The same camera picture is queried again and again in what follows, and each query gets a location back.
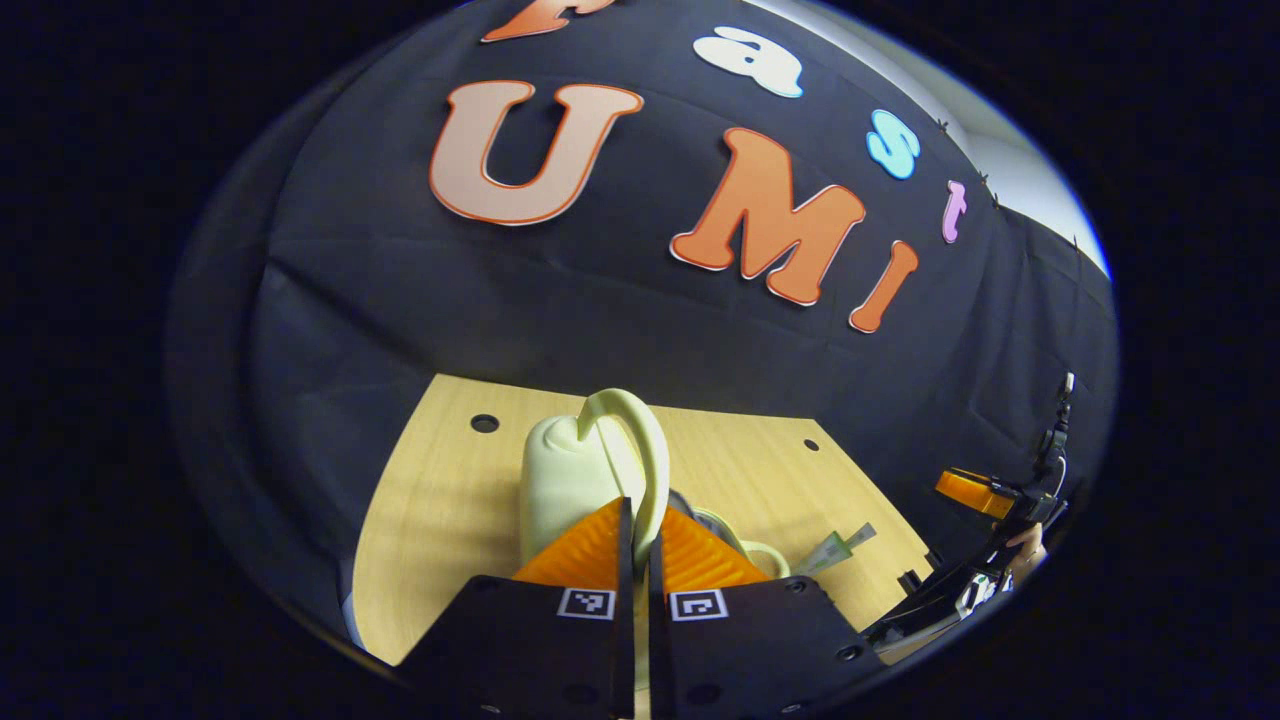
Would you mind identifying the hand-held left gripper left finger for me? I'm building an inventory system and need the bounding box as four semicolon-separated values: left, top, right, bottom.
400;497;636;720

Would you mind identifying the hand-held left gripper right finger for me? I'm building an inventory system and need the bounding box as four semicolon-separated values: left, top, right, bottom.
648;505;886;720

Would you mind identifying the small green tube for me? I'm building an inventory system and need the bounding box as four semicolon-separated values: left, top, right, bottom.
795;523;878;578

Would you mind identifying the pale yellow suitcase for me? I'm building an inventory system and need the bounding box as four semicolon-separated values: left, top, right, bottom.
518;388;791;583

